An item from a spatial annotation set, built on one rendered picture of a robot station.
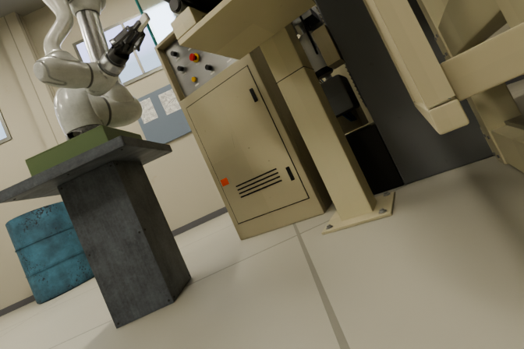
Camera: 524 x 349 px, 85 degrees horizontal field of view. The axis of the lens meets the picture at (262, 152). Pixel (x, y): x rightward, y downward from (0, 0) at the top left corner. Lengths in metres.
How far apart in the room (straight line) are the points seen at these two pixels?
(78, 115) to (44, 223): 2.72
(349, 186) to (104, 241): 0.98
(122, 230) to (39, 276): 2.86
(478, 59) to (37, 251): 4.04
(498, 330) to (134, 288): 1.14
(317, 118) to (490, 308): 0.78
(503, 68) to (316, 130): 0.94
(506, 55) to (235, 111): 1.40
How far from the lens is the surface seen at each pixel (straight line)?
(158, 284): 1.30
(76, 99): 1.48
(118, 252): 1.32
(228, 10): 0.93
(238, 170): 1.60
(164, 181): 4.07
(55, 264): 4.04
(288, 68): 1.18
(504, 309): 0.59
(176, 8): 1.01
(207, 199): 3.93
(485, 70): 0.24
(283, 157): 1.46
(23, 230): 4.12
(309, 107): 1.14
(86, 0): 1.80
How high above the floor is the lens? 0.33
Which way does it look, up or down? 3 degrees up
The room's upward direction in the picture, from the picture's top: 25 degrees counter-clockwise
